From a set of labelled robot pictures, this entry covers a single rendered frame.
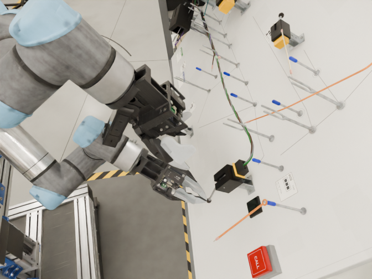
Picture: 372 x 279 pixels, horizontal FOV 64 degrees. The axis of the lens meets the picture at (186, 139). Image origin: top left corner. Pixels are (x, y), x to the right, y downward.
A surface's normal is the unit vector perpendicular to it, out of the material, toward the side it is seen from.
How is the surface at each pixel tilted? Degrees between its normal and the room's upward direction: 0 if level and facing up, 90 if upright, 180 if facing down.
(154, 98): 93
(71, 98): 0
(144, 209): 0
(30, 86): 81
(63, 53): 85
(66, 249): 0
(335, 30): 53
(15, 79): 61
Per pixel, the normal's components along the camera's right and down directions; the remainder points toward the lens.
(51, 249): -0.10, -0.64
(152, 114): -0.56, -0.48
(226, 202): -0.86, -0.27
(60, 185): 0.59, -0.06
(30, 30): 0.16, 0.70
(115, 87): 0.46, 0.50
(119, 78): 0.65, 0.26
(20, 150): 0.39, 0.05
